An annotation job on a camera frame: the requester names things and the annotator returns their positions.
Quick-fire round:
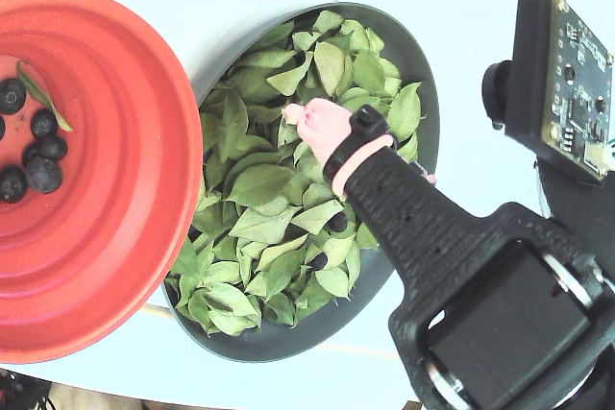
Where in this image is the narrow green leaf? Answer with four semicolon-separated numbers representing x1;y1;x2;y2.
15;60;75;133

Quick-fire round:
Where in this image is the red collapsible ribbed cup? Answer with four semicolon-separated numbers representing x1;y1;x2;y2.
0;0;204;364

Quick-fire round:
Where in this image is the pink-tipped black gripper finger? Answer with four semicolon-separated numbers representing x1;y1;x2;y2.
281;97;481;306
407;162;438;186

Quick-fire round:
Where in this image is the beige speckled rug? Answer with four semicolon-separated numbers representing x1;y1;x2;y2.
45;380;208;410

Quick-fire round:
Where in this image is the pile of green leaves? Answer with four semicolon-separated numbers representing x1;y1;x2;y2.
165;10;424;337

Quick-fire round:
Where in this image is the black printed camera mount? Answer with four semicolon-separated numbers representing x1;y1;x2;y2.
533;150;615;251

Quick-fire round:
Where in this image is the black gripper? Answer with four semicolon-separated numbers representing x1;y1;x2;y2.
387;202;615;410

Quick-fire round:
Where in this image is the black cable tangle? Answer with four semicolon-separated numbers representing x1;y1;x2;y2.
0;367;55;410

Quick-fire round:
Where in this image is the dark grey round bowl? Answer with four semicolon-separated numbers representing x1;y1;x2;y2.
160;1;441;363

